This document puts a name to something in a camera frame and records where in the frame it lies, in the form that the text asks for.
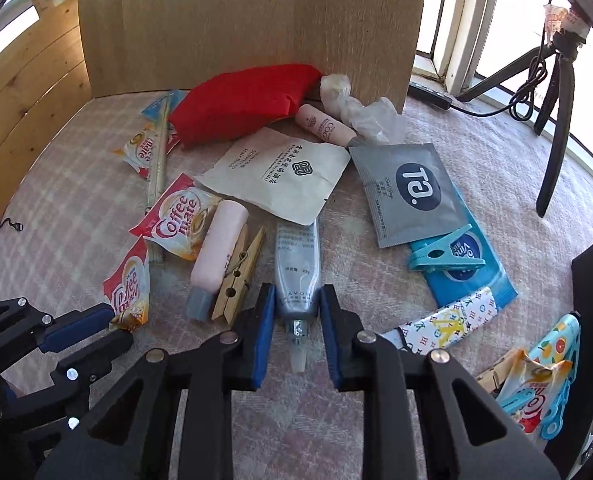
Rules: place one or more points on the crumpled clear plastic wrap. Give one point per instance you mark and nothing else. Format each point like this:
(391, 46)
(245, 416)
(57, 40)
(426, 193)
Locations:
(356, 110)

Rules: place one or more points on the coffee creamer sachet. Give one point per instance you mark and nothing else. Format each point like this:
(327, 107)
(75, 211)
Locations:
(529, 382)
(176, 215)
(126, 295)
(141, 152)

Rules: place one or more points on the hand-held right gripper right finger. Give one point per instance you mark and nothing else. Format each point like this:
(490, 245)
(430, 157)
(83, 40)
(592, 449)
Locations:
(331, 345)

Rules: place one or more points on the blue tissue packet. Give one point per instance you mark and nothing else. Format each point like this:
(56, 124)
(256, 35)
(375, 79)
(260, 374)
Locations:
(476, 280)

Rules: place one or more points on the black tripod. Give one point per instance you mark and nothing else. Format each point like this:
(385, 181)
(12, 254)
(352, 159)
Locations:
(559, 100)

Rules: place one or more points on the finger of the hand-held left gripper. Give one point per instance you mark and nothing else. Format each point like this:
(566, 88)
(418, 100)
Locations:
(81, 327)
(101, 350)

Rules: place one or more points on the teal clothes peg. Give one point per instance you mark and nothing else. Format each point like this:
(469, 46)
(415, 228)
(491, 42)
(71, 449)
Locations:
(446, 252)
(560, 410)

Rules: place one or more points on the paper wrapped chopsticks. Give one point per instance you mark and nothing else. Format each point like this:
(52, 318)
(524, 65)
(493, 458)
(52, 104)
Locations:
(159, 160)

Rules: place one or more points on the grey cosmetic tube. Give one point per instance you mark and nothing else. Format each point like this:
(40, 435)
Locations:
(296, 265)

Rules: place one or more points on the pine wood panel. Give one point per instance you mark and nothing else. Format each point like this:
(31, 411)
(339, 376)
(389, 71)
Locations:
(31, 110)

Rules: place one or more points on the wooden clothespin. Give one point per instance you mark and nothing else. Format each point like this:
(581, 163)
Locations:
(491, 377)
(236, 280)

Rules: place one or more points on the colourful printed packet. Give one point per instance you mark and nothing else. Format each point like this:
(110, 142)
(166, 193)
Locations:
(451, 325)

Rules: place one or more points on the red cloth pouch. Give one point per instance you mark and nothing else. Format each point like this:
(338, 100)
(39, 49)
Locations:
(236, 100)

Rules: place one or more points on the blue card packet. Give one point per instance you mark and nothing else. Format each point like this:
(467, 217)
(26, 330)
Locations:
(151, 107)

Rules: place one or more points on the black container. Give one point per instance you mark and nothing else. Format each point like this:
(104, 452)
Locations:
(589, 310)

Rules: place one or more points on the printed pink tube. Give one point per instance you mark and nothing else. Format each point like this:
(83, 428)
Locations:
(321, 122)

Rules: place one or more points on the pink tube with grey cap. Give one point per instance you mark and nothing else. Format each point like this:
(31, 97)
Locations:
(216, 255)

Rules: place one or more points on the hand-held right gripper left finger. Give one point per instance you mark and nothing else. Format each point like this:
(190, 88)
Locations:
(261, 345)

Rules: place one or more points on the white window frame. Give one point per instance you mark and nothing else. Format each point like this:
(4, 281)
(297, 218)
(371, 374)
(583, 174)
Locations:
(464, 25)

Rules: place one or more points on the grey sachet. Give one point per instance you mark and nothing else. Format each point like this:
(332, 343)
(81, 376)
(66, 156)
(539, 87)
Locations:
(411, 190)

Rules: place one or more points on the white printed sachet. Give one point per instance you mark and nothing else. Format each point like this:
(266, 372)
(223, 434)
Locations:
(276, 175)

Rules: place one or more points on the fruit print packet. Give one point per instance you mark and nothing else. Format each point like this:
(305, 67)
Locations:
(559, 335)

